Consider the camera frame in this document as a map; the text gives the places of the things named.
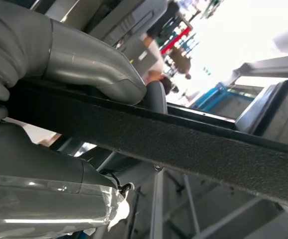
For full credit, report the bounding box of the blue metal cart frame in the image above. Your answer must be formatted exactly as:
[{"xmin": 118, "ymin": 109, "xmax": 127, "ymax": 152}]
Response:
[{"xmin": 190, "ymin": 82, "xmax": 256, "ymax": 113}]

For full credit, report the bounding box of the grey case with yellow label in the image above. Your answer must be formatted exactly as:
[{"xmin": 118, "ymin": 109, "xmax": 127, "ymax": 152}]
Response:
[{"xmin": 120, "ymin": 36, "xmax": 159, "ymax": 78}]

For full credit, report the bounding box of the red barrier belt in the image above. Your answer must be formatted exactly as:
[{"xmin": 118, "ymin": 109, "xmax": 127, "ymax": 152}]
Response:
[{"xmin": 160, "ymin": 26, "xmax": 191, "ymax": 55}]

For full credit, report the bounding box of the person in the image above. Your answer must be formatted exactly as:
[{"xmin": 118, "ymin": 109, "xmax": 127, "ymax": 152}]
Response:
[
  {"xmin": 170, "ymin": 46, "xmax": 192, "ymax": 81},
  {"xmin": 139, "ymin": 1, "xmax": 179, "ymax": 96}
]

